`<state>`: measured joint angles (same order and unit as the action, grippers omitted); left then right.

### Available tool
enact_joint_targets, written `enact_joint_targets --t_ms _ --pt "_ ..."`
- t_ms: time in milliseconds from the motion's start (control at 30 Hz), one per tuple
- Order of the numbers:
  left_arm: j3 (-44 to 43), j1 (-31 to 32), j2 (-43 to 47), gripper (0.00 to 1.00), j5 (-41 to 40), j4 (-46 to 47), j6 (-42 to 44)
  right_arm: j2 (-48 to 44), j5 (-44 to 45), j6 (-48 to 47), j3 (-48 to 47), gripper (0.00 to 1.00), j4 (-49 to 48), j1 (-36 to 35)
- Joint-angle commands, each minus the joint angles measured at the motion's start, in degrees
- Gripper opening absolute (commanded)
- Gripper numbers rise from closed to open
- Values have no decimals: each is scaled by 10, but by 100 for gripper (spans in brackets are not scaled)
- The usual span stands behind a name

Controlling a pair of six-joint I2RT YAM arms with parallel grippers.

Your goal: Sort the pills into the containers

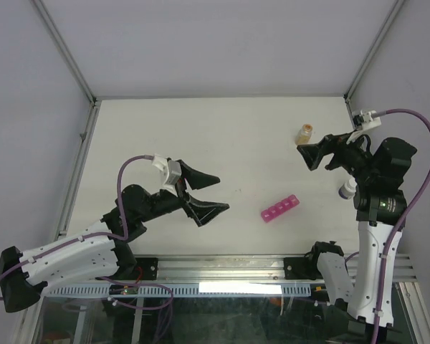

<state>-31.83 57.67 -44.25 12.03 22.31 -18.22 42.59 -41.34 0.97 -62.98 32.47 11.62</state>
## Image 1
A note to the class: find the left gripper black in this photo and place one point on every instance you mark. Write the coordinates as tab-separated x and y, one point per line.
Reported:
201	211

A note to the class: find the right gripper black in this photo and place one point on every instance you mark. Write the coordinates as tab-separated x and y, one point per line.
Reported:
313	153

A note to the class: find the clear bottle yellow capsules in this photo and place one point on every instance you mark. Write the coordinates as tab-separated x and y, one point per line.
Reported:
304	135

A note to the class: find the pink weekly pill organizer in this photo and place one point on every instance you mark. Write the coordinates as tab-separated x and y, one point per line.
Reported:
279	208

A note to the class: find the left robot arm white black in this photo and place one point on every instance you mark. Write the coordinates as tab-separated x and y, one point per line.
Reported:
102	251

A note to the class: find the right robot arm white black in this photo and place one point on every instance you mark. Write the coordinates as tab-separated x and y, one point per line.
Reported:
380	212

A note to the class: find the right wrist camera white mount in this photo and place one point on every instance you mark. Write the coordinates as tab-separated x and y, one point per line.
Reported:
363	121

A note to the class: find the aluminium mounting rail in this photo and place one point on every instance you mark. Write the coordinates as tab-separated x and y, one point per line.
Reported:
183	269

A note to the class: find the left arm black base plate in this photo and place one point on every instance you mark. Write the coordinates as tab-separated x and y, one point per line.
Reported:
136	268

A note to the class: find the grey slotted cable duct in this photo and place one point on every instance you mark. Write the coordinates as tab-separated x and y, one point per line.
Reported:
204	289

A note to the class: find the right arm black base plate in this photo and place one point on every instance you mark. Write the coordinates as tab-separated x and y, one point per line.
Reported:
304	268

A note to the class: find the right aluminium frame post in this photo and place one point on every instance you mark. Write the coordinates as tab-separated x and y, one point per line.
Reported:
387	23

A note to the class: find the aluminium frame post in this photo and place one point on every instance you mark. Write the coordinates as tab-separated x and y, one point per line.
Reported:
387	23
64	51

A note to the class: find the left aluminium frame post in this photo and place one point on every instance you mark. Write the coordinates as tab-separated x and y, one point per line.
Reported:
64	51

